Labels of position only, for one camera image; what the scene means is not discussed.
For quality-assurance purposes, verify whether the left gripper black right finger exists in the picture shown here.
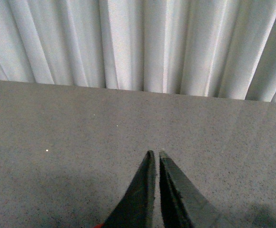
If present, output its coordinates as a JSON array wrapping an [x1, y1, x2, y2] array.
[[159, 151, 228, 228]]

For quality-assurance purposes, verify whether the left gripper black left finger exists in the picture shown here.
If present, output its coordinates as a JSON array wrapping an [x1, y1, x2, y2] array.
[[103, 151, 156, 228]]

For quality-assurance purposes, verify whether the white pleated curtain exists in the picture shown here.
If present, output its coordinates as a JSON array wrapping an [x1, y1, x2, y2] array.
[[0, 0, 276, 102]]

